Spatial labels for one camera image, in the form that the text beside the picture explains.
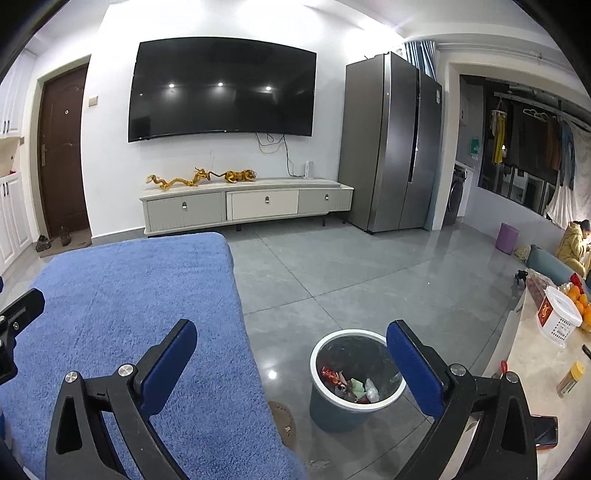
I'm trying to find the white plastic bag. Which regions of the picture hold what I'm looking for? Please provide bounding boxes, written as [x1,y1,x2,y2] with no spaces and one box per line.
[365,378,380,403]

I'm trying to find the red snack bag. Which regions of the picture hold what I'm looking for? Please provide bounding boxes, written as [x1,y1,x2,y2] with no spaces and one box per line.
[321,366,349,392]

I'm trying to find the white rimmed trash bin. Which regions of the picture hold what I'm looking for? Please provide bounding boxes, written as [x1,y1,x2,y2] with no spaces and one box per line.
[310,329,407,433]

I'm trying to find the black smartphone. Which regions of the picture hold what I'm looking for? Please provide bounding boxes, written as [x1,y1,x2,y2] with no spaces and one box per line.
[532,415,559,450]

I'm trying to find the pair of shoes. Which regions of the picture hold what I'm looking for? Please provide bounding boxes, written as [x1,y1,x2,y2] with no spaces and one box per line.
[35,226,71,253]

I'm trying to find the beige side table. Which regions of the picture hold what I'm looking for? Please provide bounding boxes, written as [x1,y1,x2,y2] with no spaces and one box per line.
[484,291,590,479]

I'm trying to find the spice jar yellow lid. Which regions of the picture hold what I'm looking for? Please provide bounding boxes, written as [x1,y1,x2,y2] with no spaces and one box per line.
[556,361,585,397]

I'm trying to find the blue fuzzy blanket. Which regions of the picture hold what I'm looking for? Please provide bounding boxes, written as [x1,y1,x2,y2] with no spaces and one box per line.
[1,233,305,479]

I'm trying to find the white basket of oranges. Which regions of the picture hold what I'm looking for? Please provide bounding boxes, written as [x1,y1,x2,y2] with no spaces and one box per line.
[536,285,583,348]

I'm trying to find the green paper sheet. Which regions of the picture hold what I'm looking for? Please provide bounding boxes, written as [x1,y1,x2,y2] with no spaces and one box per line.
[348,378,367,403]

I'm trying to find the brown slipper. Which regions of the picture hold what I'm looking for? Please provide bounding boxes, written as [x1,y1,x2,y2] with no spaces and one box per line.
[267,401,297,451]

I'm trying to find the person in yellow jacket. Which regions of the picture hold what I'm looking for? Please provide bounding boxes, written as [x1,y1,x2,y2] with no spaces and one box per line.
[556,219,590,279]

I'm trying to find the brown entrance door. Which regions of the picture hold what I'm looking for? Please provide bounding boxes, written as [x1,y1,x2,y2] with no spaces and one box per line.
[38,64,89,238]

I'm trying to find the white tv cabinet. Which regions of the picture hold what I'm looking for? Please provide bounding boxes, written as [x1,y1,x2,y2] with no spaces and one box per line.
[140,178,353,237]

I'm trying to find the golden dragon figurine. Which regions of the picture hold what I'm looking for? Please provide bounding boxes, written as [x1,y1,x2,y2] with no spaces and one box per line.
[145,168,211,191]

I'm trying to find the golden tiger figurine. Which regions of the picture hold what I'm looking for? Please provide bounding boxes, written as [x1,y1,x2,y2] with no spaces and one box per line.
[209,169,256,183]

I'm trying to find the black curved television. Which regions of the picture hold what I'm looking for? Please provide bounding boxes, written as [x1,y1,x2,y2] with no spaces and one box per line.
[128,37,317,142]

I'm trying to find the grey refrigerator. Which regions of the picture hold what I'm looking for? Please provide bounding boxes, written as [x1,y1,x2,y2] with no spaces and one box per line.
[338,52,442,234]

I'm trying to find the white wall cupboards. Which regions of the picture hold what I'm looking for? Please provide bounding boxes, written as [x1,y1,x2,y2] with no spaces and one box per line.
[0,49,36,273]

